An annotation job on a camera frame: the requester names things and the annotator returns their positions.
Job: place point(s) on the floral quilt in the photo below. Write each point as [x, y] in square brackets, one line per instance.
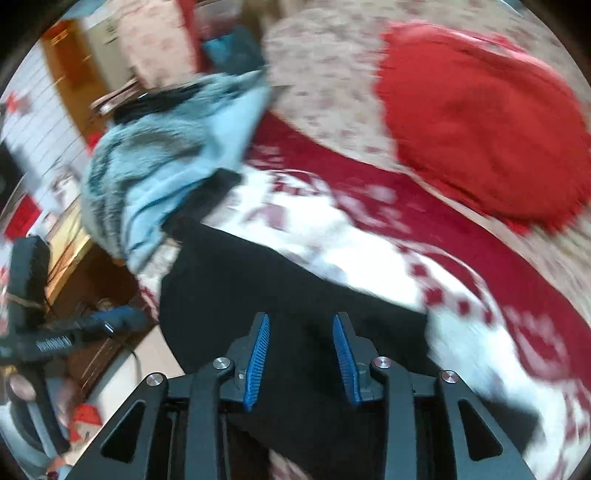
[323, 78]

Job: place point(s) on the blue plastic bag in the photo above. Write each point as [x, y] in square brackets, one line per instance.
[226, 50]

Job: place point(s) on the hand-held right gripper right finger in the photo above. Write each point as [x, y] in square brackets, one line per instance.
[346, 364]

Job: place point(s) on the person's left hand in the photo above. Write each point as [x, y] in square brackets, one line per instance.
[21, 387]

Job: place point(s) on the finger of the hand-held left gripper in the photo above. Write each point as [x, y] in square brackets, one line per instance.
[122, 319]

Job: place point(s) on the floral pillow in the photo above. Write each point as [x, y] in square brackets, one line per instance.
[147, 46]

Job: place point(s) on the red and white patterned blanket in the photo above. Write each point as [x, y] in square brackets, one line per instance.
[369, 258]

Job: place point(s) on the red heart-shaped ruffled pillow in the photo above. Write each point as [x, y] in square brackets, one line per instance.
[480, 129]

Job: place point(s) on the black pants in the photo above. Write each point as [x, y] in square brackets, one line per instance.
[286, 295]

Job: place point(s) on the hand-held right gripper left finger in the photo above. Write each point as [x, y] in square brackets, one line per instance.
[256, 364]

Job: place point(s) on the light blue fleece garment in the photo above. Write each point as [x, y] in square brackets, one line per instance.
[152, 157]

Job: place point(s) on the wooden cabinet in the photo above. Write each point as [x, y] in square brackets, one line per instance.
[64, 78]

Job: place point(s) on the black cloth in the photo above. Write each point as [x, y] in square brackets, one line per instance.
[152, 99]

